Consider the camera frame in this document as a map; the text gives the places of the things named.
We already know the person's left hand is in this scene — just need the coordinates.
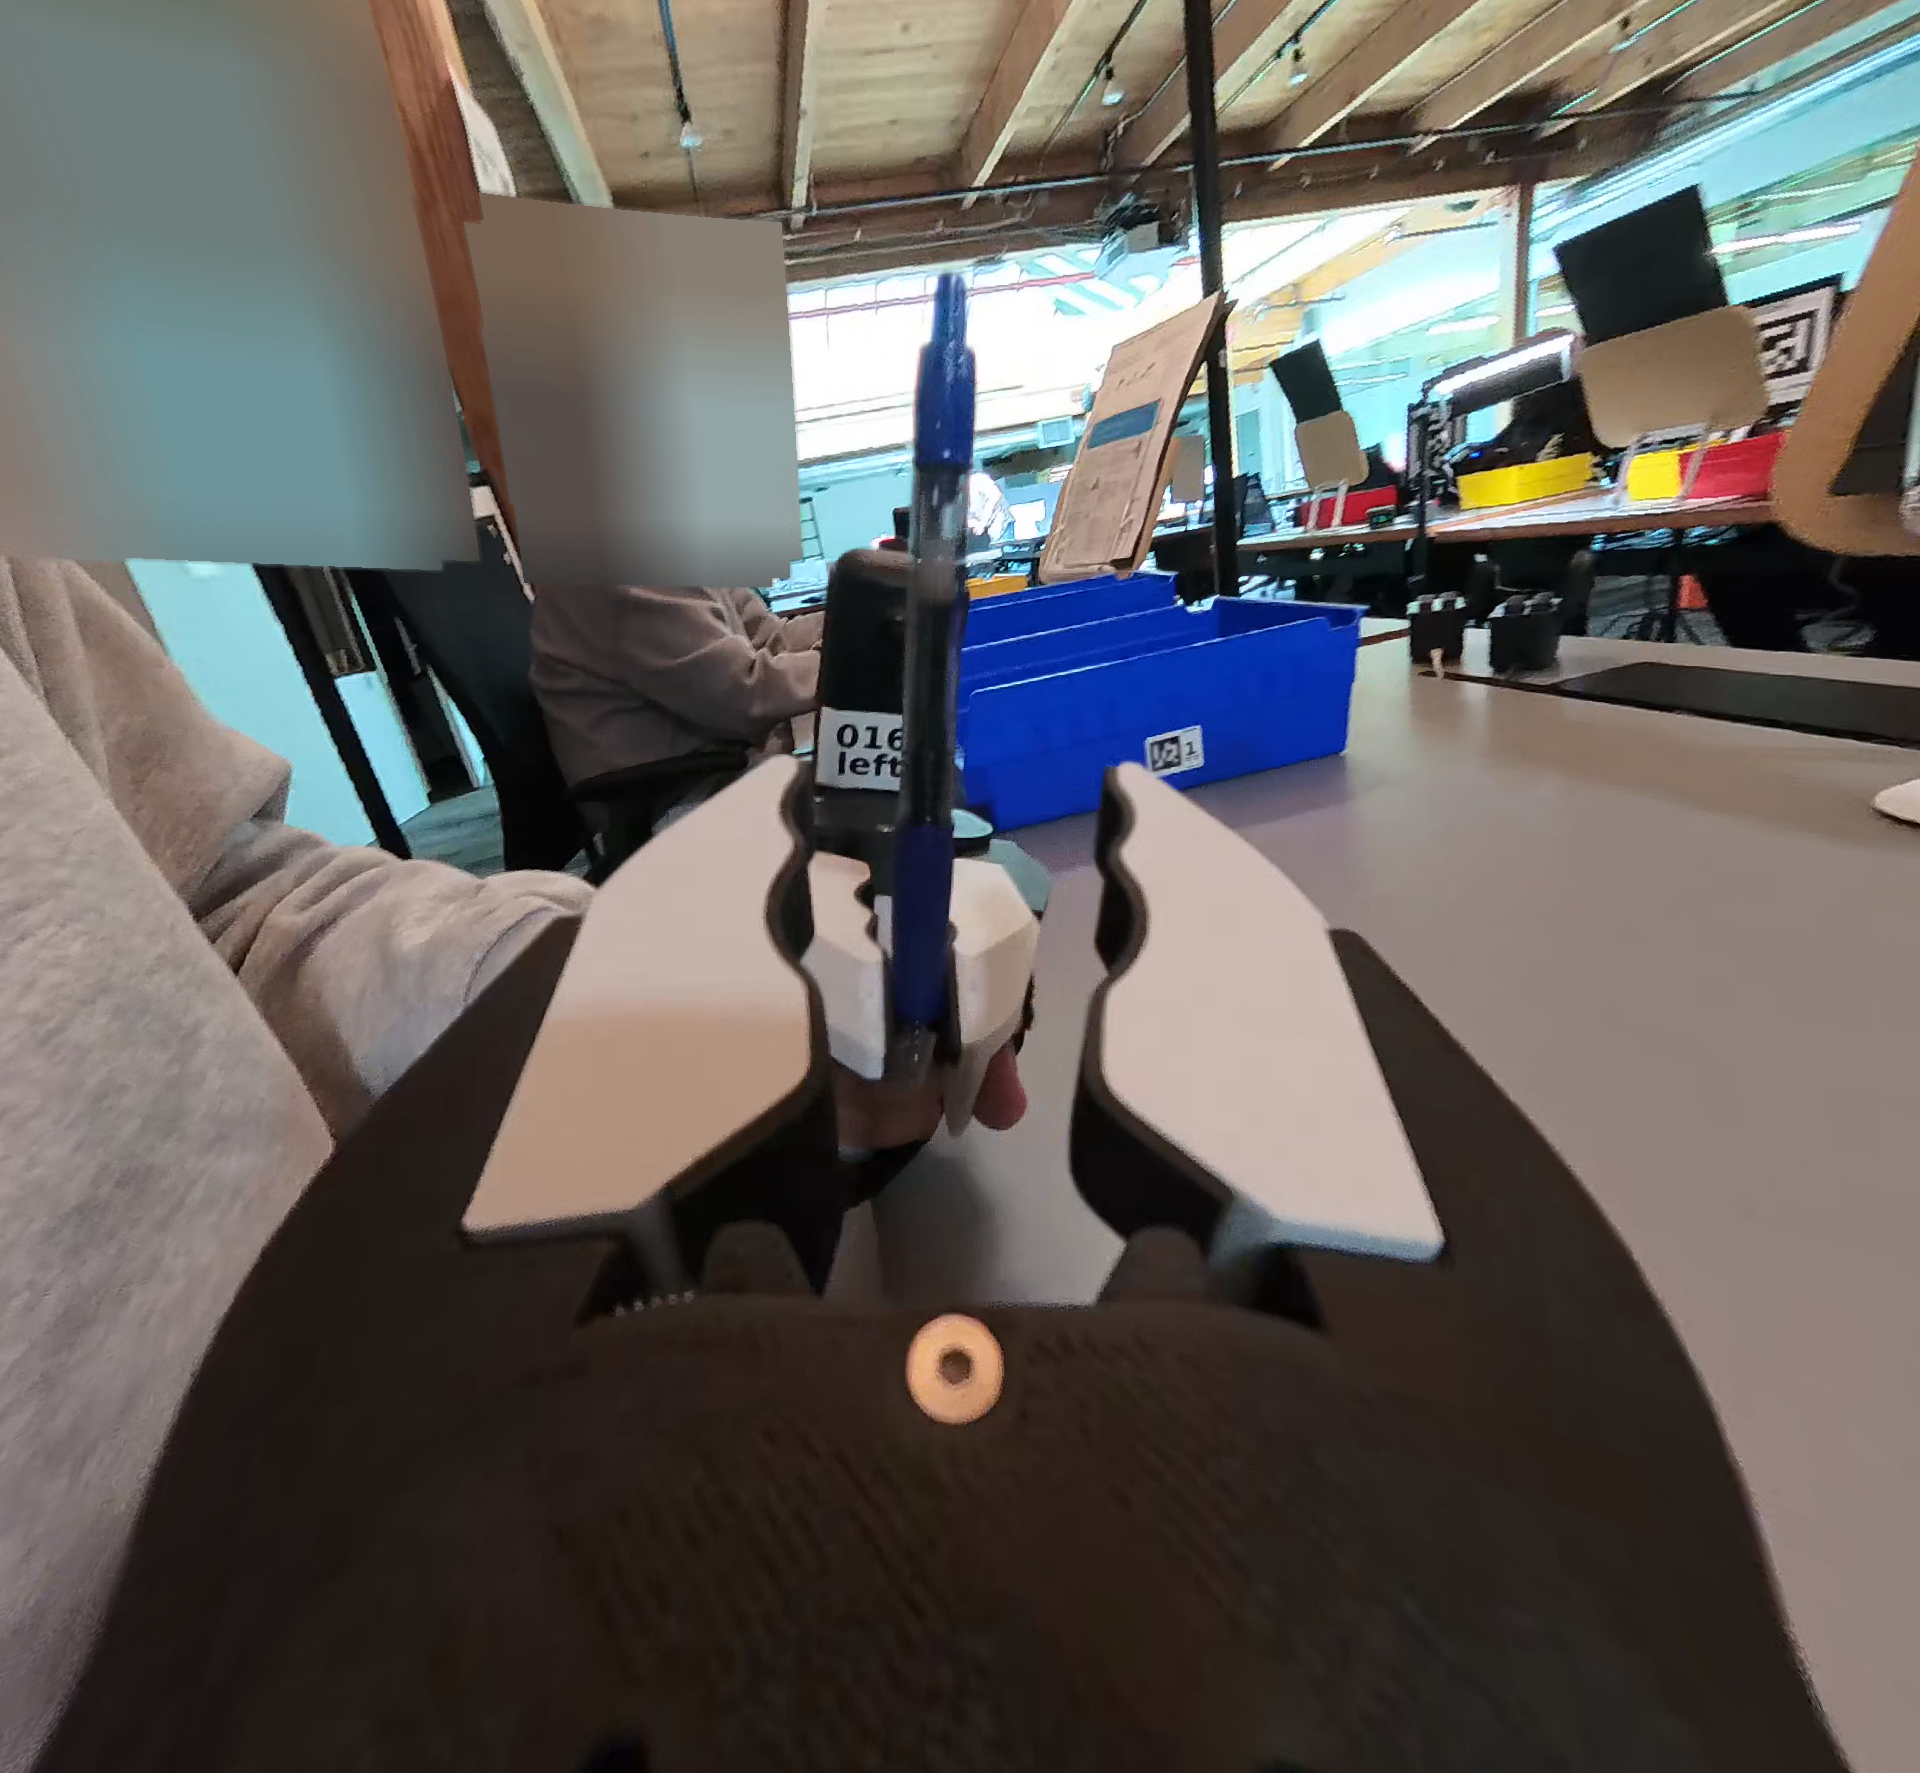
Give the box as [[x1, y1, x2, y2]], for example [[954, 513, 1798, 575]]
[[830, 1043, 1035, 1163]]

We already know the wooden post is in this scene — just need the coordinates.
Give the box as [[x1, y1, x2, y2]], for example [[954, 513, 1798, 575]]
[[326, 0, 525, 564]]

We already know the cardboard board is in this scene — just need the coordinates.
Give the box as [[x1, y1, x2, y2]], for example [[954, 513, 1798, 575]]
[[1037, 290, 1237, 586]]

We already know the marker sign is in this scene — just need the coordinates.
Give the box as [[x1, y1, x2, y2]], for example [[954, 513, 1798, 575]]
[[1744, 280, 1843, 412]]

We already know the person's left forearm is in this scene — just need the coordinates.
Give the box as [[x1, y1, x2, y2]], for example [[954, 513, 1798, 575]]
[[180, 813, 599, 1145]]

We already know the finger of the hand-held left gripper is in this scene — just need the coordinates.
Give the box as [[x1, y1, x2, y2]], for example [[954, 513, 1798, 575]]
[[941, 862, 1043, 1139], [798, 898, 904, 1080]]

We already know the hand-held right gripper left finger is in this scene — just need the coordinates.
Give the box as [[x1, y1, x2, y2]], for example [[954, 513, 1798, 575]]
[[460, 754, 845, 1307]]

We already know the blue pen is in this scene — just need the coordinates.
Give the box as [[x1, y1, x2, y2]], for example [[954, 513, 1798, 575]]
[[883, 271, 981, 1083]]

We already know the wooden desk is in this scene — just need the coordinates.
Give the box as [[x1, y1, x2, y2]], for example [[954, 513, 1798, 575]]
[[1152, 494, 1784, 605]]

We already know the blue plastic bin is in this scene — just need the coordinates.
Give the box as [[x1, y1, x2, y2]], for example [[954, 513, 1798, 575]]
[[952, 568, 1367, 834]]

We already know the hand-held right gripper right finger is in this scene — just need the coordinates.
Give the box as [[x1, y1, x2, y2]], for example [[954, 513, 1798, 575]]
[[1064, 759, 1448, 1300]]

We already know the black table mat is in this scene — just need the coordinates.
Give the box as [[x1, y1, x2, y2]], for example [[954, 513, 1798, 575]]
[[1549, 660, 1920, 750]]

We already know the bright light bar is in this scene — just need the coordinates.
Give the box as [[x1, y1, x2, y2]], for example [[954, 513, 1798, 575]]
[[1410, 330, 1581, 406]]

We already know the black pole with disc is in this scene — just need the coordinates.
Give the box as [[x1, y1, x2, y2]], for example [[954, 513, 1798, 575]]
[[1074, 0, 1309, 601]]

